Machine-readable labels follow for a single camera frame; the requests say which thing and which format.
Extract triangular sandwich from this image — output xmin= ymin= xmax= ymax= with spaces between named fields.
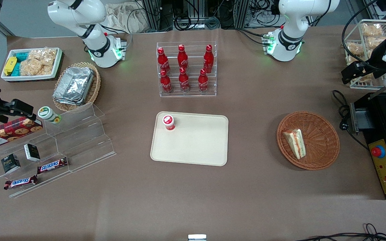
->
xmin=282 ymin=129 xmax=306 ymax=160

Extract white rectangular snack tray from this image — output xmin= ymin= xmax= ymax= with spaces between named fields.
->
xmin=1 ymin=48 xmax=63 ymax=82

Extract light wicker basket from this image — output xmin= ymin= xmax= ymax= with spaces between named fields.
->
xmin=52 ymin=62 xmax=101 ymax=112

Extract brown round wicker basket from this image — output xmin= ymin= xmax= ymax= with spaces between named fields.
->
xmin=276 ymin=111 xmax=340 ymax=171

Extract beige plastic tray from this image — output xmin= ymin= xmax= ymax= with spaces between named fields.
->
xmin=150 ymin=111 xmax=229 ymax=167

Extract red cookie box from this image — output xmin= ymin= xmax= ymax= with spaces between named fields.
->
xmin=0 ymin=116 xmax=43 ymax=150

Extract green lidded white jar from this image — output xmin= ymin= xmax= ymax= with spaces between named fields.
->
xmin=38 ymin=106 xmax=62 ymax=125

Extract yellow snack packet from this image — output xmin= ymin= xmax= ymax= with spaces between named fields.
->
xmin=4 ymin=56 xmax=18 ymax=76

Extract small black white carton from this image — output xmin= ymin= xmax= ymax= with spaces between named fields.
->
xmin=23 ymin=143 xmax=41 ymax=162

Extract clear bag of rice crackers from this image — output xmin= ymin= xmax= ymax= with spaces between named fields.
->
xmin=19 ymin=59 xmax=55 ymax=77
xmin=28 ymin=49 xmax=58 ymax=65

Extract black machine with yellow panel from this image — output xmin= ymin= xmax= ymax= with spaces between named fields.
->
xmin=350 ymin=86 xmax=386 ymax=200

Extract aluminium foil container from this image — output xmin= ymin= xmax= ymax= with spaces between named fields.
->
xmin=53 ymin=66 xmax=95 ymax=106

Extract snickers chocolate bar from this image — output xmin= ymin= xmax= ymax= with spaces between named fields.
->
xmin=3 ymin=175 xmax=39 ymax=190
xmin=37 ymin=157 xmax=69 ymax=175

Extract clear acrylic stepped shelf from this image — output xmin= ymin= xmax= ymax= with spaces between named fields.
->
xmin=0 ymin=102 xmax=117 ymax=199

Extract beige crumpled cloth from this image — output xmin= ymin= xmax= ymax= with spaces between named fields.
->
xmin=103 ymin=3 xmax=154 ymax=34

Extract red cola bottle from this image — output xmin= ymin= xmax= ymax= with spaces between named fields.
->
xmin=198 ymin=69 xmax=209 ymax=93
xmin=203 ymin=44 xmax=214 ymax=74
xmin=177 ymin=44 xmax=189 ymax=71
xmin=157 ymin=47 xmax=171 ymax=74
xmin=179 ymin=67 xmax=190 ymax=93
xmin=159 ymin=69 xmax=173 ymax=94

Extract red lidded cup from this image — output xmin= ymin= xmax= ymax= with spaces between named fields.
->
xmin=162 ymin=114 xmax=176 ymax=132

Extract clear acrylic bottle rack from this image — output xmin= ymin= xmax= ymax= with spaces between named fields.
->
xmin=156 ymin=41 xmax=217 ymax=98

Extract white wire rack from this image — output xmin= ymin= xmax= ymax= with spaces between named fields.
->
xmin=342 ymin=19 xmax=386 ymax=90

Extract black power cable with plug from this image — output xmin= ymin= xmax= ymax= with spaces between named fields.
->
xmin=332 ymin=90 xmax=370 ymax=150

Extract black floor cables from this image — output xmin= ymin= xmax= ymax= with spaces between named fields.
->
xmin=295 ymin=223 xmax=386 ymax=241

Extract aluminium frame profile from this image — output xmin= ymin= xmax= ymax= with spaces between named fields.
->
xmin=142 ymin=0 xmax=174 ymax=31

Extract tangled black cable bundle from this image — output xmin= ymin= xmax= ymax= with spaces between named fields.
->
xmin=173 ymin=0 xmax=221 ymax=31

